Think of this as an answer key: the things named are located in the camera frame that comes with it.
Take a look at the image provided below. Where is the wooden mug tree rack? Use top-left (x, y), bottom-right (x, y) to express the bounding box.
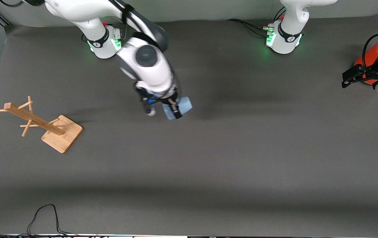
top-left (0, 96), bottom-right (84, 154)

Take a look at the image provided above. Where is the light blue cup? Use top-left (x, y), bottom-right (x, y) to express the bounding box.
top-left (162, 97), bottom-right (193, 121)

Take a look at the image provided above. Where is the orange can with grey lid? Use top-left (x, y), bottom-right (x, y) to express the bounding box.
top-left (353, 33), bottom-right (378, 86)

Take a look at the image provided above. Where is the thin black looped cable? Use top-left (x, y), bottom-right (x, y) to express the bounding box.
top-left (27, 204), bottom-right (77, 236)

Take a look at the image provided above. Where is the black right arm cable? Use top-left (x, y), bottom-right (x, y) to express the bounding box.
top-left (108, 0), bottom-right (158, 45)

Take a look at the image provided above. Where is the black left base cable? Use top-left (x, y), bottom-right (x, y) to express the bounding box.
top-left (227, 19), bottom-right (272, 35)

